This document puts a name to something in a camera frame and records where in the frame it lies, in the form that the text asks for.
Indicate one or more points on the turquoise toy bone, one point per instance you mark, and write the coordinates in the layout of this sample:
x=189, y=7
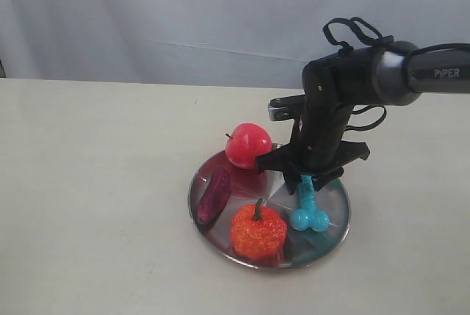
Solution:
x=307, y=214

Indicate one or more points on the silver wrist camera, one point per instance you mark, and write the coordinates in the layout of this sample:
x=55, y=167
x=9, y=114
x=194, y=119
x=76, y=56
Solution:
x=286, y=108

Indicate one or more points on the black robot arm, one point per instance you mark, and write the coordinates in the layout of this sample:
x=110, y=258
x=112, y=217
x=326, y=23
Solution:
x=371, y=77

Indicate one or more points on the red toy apple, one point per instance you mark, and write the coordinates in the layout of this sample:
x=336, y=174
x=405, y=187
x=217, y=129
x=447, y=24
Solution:
x=245, y=143

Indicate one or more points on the purple toy sweet potato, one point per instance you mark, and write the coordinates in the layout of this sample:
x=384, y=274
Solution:
x=215, y=197

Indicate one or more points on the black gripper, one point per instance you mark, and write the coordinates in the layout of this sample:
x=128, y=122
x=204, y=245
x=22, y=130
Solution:
x=315, y=148

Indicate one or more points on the round stainless steel plate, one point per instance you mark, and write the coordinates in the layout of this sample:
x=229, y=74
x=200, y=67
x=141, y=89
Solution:
x=301, y=248

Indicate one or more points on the white backdrop cloth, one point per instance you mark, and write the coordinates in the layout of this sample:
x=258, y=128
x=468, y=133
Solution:
x=260, y=43

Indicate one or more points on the orange toy pumpkin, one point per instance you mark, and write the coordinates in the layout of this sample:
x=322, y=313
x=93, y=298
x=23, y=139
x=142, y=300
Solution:
x=257, y=231

